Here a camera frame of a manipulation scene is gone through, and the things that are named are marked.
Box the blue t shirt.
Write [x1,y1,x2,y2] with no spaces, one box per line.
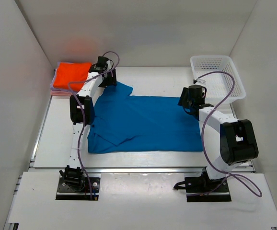
[87,82,202,154]

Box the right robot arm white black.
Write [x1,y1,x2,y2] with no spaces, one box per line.
[178,85,259,192]

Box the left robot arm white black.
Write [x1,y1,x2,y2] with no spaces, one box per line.
[60,55,117,194]

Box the white plastic basket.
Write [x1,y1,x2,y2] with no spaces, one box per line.
[190,55,246,105]

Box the folded orange t shirt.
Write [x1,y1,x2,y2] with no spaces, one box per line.
[51,62,92,90]

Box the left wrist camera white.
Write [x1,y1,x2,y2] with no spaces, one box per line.
[107,59,114,70]

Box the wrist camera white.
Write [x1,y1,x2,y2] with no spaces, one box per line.
[107,59,114,70]
[193,78,206,84]

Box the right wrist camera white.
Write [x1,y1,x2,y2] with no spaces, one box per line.
[193,78,206,84]

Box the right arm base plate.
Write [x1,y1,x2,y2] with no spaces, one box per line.
[173,173,232,203]

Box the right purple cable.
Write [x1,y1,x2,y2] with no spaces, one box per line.
[193,71,263,198]

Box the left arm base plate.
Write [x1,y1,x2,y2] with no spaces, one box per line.
[56,177,101,201]

